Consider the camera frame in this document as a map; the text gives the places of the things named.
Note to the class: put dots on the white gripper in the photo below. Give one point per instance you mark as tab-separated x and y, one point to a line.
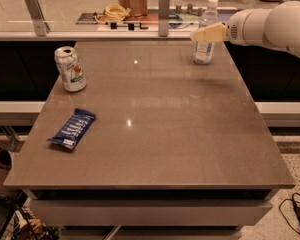
236	29

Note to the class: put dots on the clear plastic water bottle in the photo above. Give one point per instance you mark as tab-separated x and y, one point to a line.
203	51

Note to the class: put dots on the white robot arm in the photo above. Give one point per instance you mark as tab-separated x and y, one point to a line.
276	29

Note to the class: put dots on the blue rxbar wrapper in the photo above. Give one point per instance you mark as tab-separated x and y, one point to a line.
74	129

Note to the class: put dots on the white green soda can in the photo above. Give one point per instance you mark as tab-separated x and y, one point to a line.
69	68

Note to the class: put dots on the white table drawer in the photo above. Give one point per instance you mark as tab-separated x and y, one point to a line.
150	212

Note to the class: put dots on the brown bag on floor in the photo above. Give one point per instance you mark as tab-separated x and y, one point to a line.
5	166

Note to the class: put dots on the middle metal glass post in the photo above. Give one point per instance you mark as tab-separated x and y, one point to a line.
163	17

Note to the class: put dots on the left metal glass post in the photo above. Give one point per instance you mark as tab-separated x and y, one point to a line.
40	25

